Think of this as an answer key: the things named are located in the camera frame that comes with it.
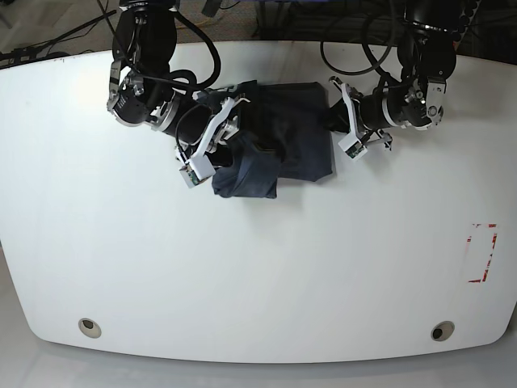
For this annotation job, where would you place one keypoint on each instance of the table cable grommet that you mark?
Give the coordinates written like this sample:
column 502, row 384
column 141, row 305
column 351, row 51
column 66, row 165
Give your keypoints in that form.
column 442, row 331
column 89, row 328

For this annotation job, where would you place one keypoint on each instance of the right table cable grommet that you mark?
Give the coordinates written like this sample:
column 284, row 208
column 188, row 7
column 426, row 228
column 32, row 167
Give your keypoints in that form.
column 442, row 331

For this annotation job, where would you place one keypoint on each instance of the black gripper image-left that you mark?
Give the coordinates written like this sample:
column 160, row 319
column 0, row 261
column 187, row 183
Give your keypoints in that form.
column 134, row 101

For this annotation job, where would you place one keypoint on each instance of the dark blue T-shirt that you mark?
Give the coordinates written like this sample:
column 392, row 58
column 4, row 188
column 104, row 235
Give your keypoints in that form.
column 280, row 135

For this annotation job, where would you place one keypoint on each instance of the red tape rectangle marking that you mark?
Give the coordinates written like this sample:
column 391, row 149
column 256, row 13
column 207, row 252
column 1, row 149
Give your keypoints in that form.
column 479, row 252

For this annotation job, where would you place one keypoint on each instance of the left table cable grommet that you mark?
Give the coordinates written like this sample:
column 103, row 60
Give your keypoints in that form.
column 89, row 328

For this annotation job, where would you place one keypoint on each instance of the black tripod bar on floor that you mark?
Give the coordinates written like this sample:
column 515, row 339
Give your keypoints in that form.
column 42, row 51

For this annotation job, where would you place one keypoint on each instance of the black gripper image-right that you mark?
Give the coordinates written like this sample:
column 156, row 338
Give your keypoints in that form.
column 418, row 104

